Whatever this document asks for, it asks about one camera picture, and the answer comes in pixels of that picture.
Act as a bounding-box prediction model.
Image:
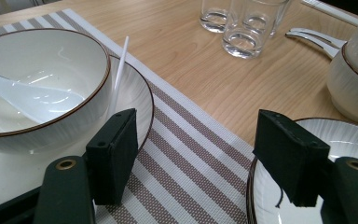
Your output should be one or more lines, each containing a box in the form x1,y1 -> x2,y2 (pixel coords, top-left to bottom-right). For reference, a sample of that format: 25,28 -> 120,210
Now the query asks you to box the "slim white chopstick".
109,35 -> 131,118

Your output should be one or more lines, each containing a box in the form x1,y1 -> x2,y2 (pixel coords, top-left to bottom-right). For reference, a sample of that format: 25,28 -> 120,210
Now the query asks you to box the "grey striped placemat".
0,8 -> 256,224

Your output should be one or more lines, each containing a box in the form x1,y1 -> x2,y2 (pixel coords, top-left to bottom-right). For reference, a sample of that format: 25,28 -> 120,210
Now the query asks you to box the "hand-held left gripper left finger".
85,107 -> 139,206

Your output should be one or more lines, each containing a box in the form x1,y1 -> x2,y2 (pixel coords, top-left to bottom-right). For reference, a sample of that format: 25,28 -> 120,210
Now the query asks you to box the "white plate with dark rim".
246,117 -> 358,224
0,55 -> 155,213

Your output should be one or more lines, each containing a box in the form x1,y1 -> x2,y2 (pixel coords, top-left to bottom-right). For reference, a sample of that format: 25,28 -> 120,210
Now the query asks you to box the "clear drinking glass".
223,0 -> 290,60
268,0 -> 294,37
200,0 -> 235,34

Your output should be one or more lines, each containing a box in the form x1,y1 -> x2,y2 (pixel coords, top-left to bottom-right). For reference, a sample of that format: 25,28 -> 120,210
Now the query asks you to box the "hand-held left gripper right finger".
253,109 -> 332,208

